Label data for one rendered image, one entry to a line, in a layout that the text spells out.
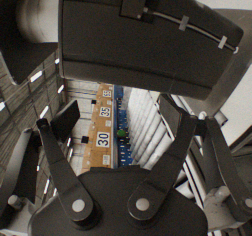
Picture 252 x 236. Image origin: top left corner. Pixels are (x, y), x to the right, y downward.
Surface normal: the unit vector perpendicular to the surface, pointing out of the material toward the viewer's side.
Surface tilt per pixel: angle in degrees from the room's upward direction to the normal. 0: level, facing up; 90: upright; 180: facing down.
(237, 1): 0
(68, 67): 90
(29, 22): 89
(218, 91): 0
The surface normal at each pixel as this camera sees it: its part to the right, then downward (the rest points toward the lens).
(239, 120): -0.97, -0.12
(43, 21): 0.02, 0.76
